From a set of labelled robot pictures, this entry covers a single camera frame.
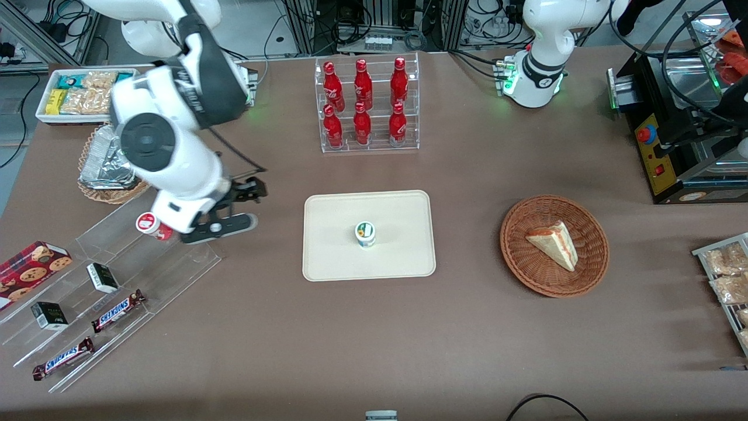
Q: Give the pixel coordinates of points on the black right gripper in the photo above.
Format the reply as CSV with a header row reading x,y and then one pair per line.
x,y
243,191

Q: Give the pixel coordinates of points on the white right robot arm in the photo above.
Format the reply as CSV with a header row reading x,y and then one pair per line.
x,y
169,169

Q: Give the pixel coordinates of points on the beige plastic tray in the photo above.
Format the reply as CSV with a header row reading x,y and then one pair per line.
x,y
333,251

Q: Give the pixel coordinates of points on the aluminium foil tray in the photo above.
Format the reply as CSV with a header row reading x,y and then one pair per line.
x,y
102,164

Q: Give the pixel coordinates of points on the shiny metal tray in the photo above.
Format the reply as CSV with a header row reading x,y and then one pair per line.
x,y
704,29

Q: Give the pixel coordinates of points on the red cola bottle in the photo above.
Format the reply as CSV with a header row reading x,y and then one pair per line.
x,y
333,88
362,126
363,85
333,128
399,82
397,124

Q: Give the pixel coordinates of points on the red yogurt cup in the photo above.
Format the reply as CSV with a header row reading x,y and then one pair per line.
x,y
149,224

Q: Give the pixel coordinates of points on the clear acrylic stepped shelf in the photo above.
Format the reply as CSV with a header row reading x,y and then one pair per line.
x,y
169,275

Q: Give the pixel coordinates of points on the clear acrylic bottle rack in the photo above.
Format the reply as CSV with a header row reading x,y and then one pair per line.
x,y
374,146

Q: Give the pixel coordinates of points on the light wicker basket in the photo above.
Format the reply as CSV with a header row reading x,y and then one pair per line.
x,y
108,196

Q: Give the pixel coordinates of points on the small black box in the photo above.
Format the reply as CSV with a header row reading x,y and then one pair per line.
x,y
103,278
49,316

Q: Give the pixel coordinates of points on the Snickers chocolate bar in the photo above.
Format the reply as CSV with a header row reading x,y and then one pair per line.
x,y
117,311
63,358

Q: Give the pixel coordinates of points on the white power strip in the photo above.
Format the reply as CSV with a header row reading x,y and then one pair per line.
x,y
378,42

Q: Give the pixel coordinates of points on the clear bag of crackers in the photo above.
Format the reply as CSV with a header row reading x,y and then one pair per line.
x,y
87,100

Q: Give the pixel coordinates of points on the white plastic snack bin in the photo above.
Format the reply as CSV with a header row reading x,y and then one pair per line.
x,y
70,118

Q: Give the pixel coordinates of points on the yellow snack packet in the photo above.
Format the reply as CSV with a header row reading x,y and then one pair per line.
x,y
55,102

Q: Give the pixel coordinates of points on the red cookie box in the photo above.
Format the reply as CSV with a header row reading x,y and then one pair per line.
x,y
29,270

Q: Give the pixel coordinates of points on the brown wicker basket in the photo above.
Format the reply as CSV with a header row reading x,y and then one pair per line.
x,y
526,269

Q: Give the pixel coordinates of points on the wrapped triangle sandwich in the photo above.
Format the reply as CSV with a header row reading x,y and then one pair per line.
x,y
555,242

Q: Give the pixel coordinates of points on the black sealing machine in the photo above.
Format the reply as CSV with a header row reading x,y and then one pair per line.
x,y
654,158

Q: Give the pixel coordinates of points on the clear bag of biscuits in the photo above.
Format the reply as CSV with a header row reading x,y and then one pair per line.
x,y
727,260
730,289

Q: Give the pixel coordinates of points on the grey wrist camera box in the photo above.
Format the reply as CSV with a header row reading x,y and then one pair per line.
x,y
225,225

